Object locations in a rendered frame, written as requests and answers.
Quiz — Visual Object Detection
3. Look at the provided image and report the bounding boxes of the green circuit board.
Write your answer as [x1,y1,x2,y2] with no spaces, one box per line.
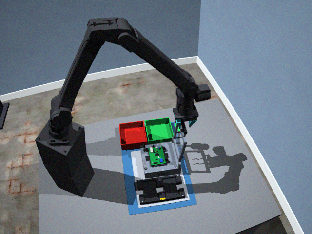
[148,146,166,165]

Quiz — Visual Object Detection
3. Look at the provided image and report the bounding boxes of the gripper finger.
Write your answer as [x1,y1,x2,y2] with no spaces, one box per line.
[176,119,181,129]
[189,120,197,127]

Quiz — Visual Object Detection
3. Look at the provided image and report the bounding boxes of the green bin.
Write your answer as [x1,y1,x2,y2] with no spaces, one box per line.
[145,117,174,145]

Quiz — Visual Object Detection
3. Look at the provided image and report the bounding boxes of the red bin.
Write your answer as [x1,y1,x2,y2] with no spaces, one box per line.
[119,121,147,150]

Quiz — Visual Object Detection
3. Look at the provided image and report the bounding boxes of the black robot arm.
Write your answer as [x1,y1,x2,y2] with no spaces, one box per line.
[48,17,211,146]

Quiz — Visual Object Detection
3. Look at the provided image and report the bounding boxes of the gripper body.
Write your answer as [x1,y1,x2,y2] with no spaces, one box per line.
[173,103,199,122]

